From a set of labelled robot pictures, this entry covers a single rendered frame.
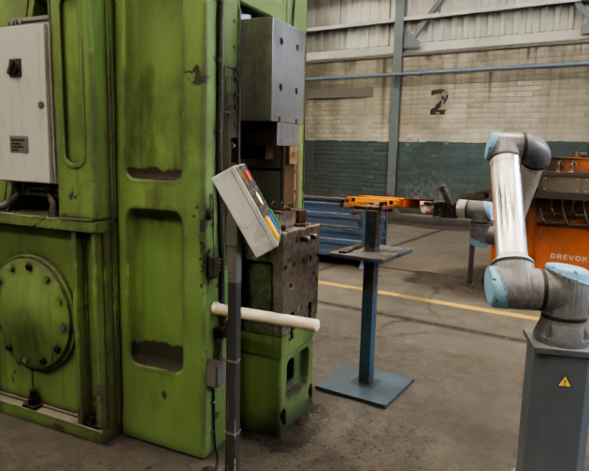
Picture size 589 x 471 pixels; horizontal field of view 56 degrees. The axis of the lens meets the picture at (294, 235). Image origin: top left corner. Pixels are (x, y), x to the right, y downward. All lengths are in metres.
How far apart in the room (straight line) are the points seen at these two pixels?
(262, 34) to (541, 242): 3.84
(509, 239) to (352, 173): 8.60
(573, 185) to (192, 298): 3.85
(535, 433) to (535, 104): 7.80
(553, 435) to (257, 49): 1.81
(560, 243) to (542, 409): 3.44
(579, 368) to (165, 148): 1.72
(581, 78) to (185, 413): 8.25
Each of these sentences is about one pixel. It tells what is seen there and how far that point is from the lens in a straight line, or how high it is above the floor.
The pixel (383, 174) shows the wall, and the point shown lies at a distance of 10.35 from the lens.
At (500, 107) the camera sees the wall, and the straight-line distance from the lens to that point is 9.75.
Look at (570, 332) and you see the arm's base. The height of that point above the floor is 0.66.
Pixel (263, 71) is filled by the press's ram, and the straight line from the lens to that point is 2.29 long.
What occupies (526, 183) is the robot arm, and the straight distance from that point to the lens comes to 2.54.
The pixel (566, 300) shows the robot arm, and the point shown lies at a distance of 2.11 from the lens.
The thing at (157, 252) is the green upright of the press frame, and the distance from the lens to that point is 2.35.
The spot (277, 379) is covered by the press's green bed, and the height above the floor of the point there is 0.27.
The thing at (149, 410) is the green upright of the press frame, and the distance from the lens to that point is 2.52.
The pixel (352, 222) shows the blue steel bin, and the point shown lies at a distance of 6.04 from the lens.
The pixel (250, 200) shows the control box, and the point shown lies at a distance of 1.69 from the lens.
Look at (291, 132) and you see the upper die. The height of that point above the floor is 1.33.
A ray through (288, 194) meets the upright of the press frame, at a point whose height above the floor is 1.03.
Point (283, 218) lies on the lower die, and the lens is 2.38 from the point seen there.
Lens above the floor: 1.25
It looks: 9 degrees down
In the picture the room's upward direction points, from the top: 1 degrees clockwise
